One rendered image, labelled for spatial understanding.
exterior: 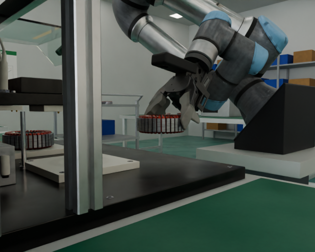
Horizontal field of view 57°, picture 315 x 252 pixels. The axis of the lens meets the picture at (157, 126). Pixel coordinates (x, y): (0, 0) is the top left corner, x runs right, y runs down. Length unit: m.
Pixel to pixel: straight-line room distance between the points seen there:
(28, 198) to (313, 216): 0.34
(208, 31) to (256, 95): 0.27
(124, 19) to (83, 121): 0.68
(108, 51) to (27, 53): 1.87
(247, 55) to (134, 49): 6.88
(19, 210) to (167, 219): 0.16
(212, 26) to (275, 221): 0.53
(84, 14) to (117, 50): 6.98
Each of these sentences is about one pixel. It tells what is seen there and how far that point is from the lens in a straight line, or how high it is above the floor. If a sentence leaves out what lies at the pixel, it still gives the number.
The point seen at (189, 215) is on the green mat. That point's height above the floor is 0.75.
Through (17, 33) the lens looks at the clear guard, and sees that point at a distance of 0.83.
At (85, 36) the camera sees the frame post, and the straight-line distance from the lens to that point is 0.32.
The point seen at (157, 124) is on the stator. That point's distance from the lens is 0.60.
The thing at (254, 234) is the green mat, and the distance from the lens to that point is 0.33.
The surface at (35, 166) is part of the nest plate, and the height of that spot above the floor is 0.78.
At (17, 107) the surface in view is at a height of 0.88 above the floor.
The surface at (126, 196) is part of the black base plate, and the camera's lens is 0.36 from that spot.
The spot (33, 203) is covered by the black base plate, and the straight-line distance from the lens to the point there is 0.37.
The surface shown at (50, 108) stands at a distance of 0.47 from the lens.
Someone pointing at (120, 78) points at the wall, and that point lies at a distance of 7.23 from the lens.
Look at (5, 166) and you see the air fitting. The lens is 0.44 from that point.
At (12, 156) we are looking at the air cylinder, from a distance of 0.45.
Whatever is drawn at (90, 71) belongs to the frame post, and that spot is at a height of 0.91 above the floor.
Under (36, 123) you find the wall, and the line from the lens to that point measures 6.21.
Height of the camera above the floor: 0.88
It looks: 4 degrees down
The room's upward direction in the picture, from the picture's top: straight up
